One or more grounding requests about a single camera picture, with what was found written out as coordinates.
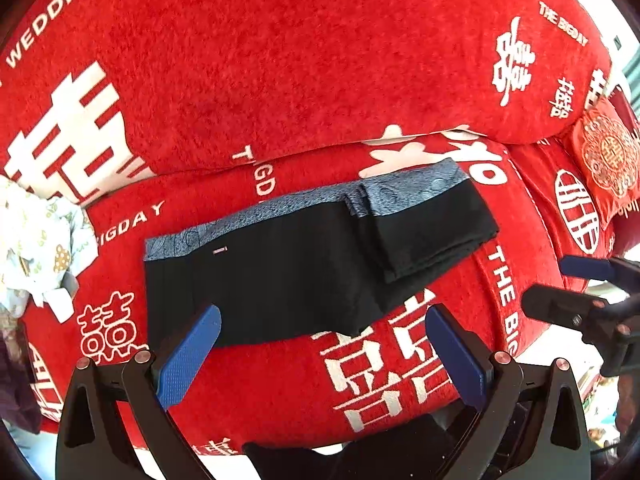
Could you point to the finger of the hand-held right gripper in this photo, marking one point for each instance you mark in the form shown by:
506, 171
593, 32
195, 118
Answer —
555, 305
585, 266

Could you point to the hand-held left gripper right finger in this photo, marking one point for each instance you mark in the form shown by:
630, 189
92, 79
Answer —
457, 355

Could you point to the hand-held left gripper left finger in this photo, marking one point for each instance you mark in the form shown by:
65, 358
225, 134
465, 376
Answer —
190, 355

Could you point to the black pants with floral waistband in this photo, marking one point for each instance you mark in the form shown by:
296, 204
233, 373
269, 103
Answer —
280, 280

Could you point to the red embroidered cushion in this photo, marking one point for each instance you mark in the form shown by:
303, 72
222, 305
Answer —
607, 155

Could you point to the dark purple cloth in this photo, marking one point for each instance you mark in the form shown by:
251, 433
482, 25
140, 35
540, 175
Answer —
17, 380

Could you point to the white floral cloth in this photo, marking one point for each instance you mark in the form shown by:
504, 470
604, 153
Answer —
35, 245

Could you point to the red printed sofa cover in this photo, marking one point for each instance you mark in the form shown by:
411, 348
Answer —
300, 70

